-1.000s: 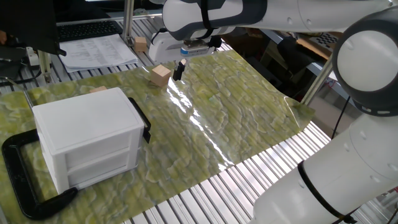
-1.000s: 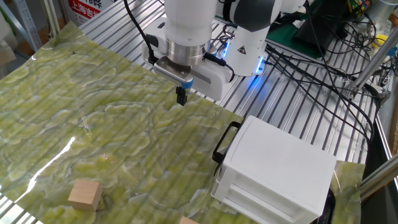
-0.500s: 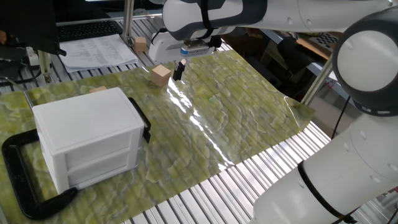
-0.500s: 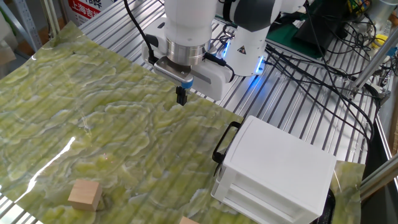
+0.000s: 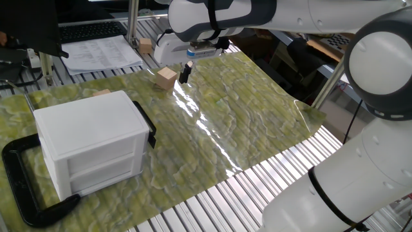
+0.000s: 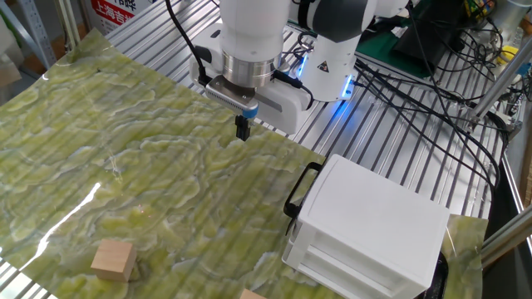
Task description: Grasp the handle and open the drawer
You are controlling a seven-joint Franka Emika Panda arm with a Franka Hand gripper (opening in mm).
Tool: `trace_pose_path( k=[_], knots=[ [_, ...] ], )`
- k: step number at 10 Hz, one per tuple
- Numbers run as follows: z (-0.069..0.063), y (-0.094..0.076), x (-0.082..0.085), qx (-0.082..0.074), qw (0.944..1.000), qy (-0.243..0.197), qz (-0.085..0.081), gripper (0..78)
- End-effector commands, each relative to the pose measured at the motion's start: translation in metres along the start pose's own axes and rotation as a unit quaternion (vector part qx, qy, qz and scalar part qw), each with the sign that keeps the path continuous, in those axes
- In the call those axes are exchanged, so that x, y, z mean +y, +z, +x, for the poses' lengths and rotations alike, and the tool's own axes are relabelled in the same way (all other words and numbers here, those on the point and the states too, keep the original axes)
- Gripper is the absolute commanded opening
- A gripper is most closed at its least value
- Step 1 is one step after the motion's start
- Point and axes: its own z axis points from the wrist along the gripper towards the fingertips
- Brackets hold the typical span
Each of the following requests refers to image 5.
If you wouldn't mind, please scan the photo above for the white plastic drawer without handle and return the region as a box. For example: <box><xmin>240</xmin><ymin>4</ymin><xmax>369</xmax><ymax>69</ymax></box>
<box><xmin>69</xmin><ymin>154</ymin><xmax>144</xmax><ymax>194</ymax></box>

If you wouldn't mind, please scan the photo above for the black camera cable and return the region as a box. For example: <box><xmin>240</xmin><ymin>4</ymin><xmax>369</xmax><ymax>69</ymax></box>
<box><xmin>156</xmin><ymin>28</ymin><xmax>174</xmax><ymax>46</ymax></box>

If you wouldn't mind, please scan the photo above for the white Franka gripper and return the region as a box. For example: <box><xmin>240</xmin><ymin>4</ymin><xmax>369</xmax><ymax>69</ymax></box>
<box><xmin>153</xmin><ymin>32</ymin><xmax>194</xmax><ymax>85</ymax></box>

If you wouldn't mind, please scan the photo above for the green marble pattern mat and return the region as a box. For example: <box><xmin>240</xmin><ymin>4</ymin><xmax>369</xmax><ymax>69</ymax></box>
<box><xmin>0</xmin><ymin>51</ymin><xmax>328</xmax><ymax>232</ymax></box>

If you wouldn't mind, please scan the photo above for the black white checkerboard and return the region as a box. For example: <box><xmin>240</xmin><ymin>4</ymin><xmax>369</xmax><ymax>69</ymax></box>
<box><xmin>321</xmin><ymin>34</ymin><xmax>351</xmax><ymax>49</ymax></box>

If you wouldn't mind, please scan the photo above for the white plastic drawer cabinet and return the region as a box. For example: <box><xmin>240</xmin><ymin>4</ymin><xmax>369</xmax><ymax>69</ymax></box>
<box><xmin>33</xmin><ymin>90</ymin><xmax>151</xmax><ymax>201</ymax></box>

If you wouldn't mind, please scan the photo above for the black C-clamp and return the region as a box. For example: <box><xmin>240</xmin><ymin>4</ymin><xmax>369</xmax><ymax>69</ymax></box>
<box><xmin>1</xmin><ymin>133</ymin><xmax>81</xmax><ymax>228</ymax></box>

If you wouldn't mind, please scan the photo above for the white printed paper stack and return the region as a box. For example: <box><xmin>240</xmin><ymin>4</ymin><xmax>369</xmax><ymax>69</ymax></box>
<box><xmin>61</xmin><ymin>34</ymin><xmax>144</xmax><ymax>75</ymax></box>

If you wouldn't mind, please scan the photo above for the black keyboard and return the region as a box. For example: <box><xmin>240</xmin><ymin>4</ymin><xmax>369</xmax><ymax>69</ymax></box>
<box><xmin>59</xmin><ymin>21</ymin><xmax>128</xmax><ymax>44</ymax></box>

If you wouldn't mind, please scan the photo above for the black monitor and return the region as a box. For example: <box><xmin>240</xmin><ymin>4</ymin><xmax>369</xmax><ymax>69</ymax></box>
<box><xmin>0</xmin><ymin>0</ymin><xmax>70</xmax><ymax>59</ymax></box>

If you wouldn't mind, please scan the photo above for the aluminium profile post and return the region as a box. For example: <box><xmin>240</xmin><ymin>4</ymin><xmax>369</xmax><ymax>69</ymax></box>
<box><xmin>311</xmin><ymin>57</ymin><xmax>348</xmax><ymax>110</ymax></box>
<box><xmin>126</xmin><ymin>0</ymin><xmax>140</xmax><ymax>48</ymax></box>
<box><xmin>38</xmin><ymin>51</ymin><xmax>55</xmax><ymax>86</ymax></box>

